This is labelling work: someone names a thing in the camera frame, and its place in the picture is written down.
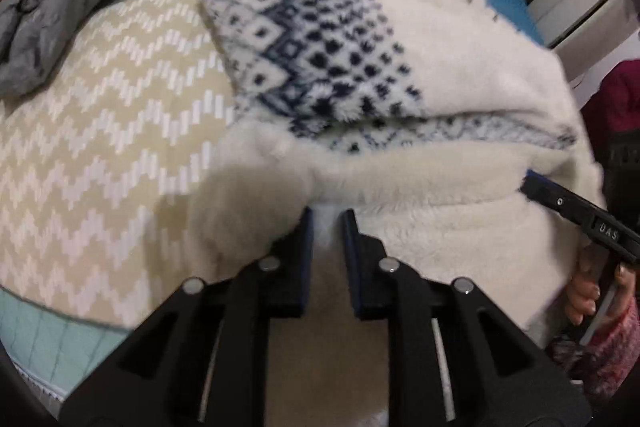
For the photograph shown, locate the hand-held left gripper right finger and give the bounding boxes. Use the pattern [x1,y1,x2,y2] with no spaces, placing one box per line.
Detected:
[341,208,592,427]

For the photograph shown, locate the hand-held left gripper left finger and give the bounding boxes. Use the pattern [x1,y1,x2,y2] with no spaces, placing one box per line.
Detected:
[60,206,316,427]

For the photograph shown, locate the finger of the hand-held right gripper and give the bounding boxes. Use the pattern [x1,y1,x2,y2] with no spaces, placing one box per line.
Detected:
[519,171,592,234]

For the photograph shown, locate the white patterned fleece garment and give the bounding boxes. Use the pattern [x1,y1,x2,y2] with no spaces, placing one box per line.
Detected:
[187,0,608,427]

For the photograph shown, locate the person's right forearm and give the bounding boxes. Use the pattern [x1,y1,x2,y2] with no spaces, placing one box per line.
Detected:
[545,302,640,403]

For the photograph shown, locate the person's right hand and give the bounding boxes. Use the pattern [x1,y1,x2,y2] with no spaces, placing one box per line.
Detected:
[565,247,607,328]

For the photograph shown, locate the white appliance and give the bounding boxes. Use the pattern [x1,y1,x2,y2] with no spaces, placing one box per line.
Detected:
[527,0,640,92]

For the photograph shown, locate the zigzag patterned bed sheet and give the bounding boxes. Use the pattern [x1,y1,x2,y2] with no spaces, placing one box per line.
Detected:
[0,0,546,408]

